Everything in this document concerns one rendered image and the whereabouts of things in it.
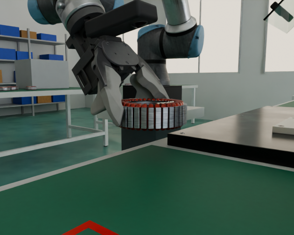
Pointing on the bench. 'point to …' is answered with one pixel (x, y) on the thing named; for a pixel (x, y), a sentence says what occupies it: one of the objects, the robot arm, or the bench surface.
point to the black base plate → (246, 137)
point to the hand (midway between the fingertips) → (151, 114)
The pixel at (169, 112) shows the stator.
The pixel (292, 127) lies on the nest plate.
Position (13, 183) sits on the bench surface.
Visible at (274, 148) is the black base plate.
